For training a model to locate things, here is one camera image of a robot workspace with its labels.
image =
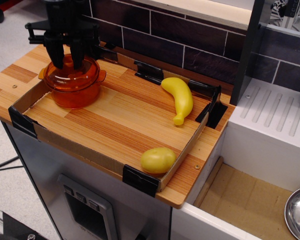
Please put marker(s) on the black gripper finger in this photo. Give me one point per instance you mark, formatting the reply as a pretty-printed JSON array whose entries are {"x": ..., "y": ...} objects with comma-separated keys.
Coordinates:
[
  {"x": 77, "y": 49},
  {"x": 55, "y": 51}
]

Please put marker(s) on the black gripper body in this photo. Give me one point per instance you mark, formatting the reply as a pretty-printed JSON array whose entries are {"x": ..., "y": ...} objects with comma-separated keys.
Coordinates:
[{"x": 65, "y": 23}]

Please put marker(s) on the orange transparent pot lid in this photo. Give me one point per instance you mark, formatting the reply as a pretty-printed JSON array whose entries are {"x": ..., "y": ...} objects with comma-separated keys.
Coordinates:
[{"x": 69, "y": 79}]

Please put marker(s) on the orange transparent pot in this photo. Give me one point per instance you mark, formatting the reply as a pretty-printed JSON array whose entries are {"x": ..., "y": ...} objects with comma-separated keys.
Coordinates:
[{"x": 76, "y": 99}]

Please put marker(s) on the cardboard fence with black tape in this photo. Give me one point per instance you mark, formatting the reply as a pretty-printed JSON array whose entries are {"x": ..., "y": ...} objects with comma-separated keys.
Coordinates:
[{"x": 132, "y": 114}]

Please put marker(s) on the yellow toy banana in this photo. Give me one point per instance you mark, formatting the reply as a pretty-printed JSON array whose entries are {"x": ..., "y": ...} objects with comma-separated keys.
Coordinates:
[{"x": 183, "y": 98}]

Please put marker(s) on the yellow toy potato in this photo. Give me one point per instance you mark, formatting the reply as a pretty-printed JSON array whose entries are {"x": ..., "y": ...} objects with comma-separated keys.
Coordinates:
[{"x": 158, "y": 160}]

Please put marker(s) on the grey toy oven front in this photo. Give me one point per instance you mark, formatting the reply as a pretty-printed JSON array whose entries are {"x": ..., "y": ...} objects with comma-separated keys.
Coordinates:
[{"x": 93, "y": 214}]

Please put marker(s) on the white toy sink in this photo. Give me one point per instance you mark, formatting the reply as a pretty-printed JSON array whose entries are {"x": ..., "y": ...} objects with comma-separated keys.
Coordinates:
[{"x": 243, "y": 188}]

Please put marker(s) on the silver metal bowl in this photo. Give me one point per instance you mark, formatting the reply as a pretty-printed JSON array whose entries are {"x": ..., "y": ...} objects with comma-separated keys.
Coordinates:
[{"x": 292, "y": 214}]

